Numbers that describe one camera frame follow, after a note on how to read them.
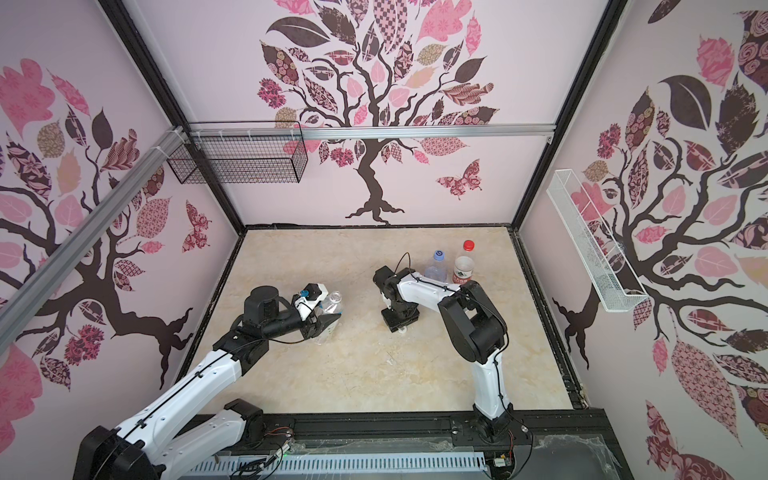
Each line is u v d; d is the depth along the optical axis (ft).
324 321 2.31
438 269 2.93
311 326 2.21
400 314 2.67
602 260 2.50
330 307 2.39
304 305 2.09
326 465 2.29
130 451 1.30
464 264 3.05
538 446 2.33
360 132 3.10
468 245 2.80
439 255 2.87
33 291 1.70
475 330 1.69
